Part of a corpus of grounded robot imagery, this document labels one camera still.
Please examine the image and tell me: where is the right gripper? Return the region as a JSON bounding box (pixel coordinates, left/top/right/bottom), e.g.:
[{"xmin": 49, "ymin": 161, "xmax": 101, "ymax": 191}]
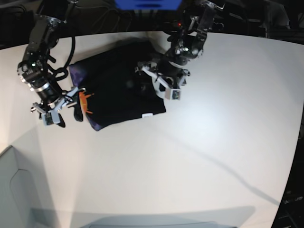
[{"xmin": 17, "ymin": 60, "xmax": 86, "ymax": 128}]

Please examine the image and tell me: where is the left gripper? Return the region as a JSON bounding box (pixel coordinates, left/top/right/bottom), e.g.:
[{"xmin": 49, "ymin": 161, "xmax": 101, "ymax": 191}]
[{"xmin": 135, "ymin": 35, "xmax": 204, "ymax": 92}]

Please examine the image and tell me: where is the black T-shirt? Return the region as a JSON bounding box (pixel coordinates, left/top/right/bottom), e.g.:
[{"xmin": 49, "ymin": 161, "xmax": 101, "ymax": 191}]
[{"xmin": 69, "ymin": 38, "xmax": 166, "ymax": 131}]

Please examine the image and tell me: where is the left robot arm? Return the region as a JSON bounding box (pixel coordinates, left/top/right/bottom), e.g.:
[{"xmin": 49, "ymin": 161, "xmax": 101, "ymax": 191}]
[{"xmin": 136, "ymin": 0, "xmax": 225, "ymax": 94}]

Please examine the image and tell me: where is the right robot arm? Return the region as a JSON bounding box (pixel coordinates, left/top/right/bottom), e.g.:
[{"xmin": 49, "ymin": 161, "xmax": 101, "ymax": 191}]
[{"xmin": 17, "ymin": 0, "xmax": 81, "ymax": 128}]

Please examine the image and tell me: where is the white garment label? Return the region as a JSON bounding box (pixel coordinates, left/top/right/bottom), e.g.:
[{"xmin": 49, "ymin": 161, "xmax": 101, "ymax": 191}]
[{"xmin": 142, "ymin": 113, "xmax": 153, "ymax": 118}]

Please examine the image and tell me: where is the white panel at table corner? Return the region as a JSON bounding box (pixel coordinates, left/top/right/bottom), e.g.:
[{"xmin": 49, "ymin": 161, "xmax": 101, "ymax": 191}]
[{"xmin": 0, "ymin": 146, "xmax": 61, "ymax": 228}]

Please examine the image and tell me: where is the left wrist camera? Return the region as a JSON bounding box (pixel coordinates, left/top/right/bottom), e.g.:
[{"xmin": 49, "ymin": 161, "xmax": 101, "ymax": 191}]
[{"xmin": 164, "ymin": 88, "xmax": 181, "ymax": 100}]

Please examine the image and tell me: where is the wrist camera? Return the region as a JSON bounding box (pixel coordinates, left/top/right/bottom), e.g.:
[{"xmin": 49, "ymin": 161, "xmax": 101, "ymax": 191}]
[
  {"xmin": 41, "ymin": 111, "xmax": 61, "ymax": 126},
  {"xmin": 164, "ymin": 88, "xmax": 181, "ymax": 100}
]

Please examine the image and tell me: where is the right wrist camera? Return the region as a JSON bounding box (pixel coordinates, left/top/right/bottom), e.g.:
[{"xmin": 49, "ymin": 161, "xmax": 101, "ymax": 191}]
[{"xmin": 41, "ymin": 111, "xmax": 61, "ymax": 126}]

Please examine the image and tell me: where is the blue plastic mount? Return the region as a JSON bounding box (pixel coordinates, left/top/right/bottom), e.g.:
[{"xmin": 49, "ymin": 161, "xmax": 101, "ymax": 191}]
[{"xmin": 115, "ymin": 0, "xmax": 182, "ymax": 10}]

